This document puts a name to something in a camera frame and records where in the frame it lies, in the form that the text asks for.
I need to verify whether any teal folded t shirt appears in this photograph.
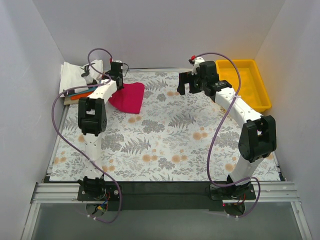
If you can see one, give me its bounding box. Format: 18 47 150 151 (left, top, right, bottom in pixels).
66 87 97 97

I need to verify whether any orange folded t shirt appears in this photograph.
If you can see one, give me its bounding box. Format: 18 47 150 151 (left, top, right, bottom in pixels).
70 91 93 101

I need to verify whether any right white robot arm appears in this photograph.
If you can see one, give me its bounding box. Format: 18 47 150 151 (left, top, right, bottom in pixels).
177 57 277 199

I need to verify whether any beige folded t shirt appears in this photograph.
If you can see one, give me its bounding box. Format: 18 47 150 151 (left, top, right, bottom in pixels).
63 97 80 106

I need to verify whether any yellow plastic bin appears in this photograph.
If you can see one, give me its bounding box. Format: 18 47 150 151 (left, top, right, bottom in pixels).
215 59 272 113

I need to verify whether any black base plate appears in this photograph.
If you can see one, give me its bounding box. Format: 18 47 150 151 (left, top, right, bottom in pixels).
77 180 257 212

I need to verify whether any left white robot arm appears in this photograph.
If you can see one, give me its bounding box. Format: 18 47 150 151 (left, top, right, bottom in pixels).
78 60 124 200

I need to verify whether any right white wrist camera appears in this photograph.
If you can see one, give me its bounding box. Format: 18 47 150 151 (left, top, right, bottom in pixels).
188 55 205 75

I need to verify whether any floral table mat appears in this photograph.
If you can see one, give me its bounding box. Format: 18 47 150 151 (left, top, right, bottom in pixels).
49 70 280 182

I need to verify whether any aluminium front rail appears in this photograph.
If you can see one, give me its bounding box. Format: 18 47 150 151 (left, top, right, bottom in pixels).
21 181 312 240

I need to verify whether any magenta t shirt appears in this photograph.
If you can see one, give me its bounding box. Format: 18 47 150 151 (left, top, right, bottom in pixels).
108 82 145 114

